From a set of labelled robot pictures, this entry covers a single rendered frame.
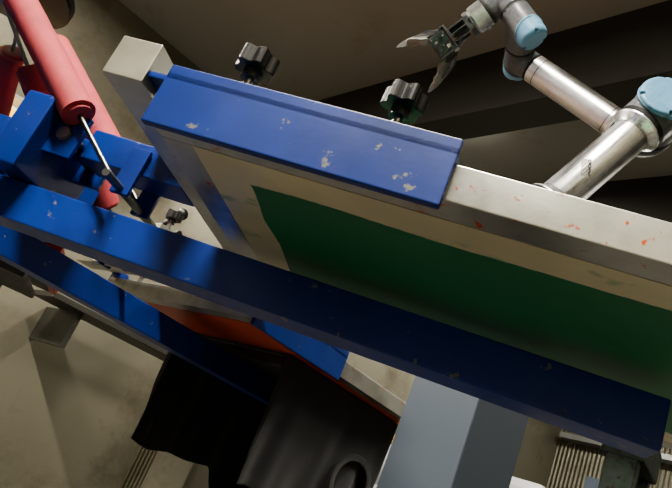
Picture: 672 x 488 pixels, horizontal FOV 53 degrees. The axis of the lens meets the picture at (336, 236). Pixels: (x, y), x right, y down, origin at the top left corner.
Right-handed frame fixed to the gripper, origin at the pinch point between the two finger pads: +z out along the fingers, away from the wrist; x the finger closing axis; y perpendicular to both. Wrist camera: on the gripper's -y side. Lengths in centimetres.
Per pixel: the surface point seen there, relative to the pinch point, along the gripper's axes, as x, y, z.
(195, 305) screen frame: 22, 61, 60
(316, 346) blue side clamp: 44, 55, 44
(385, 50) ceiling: -55, -224, 30
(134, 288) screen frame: 9, 49, 79
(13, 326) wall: -48, -142, 305
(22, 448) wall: 19, -131, 344
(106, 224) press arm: 8, 109, 34
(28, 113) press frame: -12, 106, 36
